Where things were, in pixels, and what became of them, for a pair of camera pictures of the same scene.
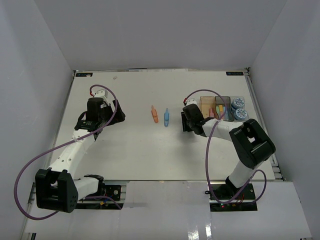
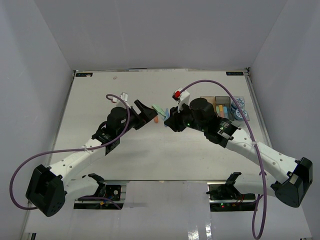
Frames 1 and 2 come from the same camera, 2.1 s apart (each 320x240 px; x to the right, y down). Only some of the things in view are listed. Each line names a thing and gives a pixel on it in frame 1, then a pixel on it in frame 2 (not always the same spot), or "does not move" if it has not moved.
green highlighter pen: [218, 111] does not move
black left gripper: [119, 116] -> [147, 114]
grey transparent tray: [220, 108] does not move
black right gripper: [186, 127] -> [174, 120]
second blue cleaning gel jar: [240, 114] does not move
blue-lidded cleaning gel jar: [237, 103] does not move
